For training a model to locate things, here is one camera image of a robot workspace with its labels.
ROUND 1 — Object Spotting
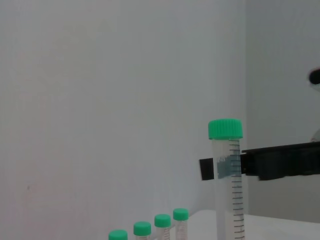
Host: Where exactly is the green capped clear test tube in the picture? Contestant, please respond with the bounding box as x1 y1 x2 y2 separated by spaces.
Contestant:
132 221 152 240
172 207 190 240
153 213 172 240
207 118 245 240
108 229 129 240

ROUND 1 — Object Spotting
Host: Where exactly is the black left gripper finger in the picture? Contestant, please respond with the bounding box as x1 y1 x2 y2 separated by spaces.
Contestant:
240 141 320 181
199 157 215 181

